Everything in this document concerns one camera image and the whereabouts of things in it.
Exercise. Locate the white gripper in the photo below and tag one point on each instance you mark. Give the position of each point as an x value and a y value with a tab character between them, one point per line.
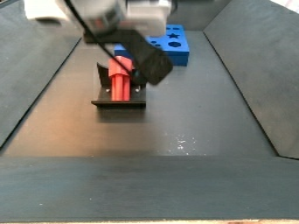
103	15

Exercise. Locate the red three prong object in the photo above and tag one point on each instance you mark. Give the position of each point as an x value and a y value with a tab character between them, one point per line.
121	79

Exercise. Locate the black curved fixture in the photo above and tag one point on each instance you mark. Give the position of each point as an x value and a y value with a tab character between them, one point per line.
105	101

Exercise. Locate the blue shape sorter block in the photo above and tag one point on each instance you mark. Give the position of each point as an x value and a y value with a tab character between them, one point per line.
150	47

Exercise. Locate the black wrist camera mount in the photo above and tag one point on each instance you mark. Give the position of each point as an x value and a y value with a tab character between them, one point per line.
149	71

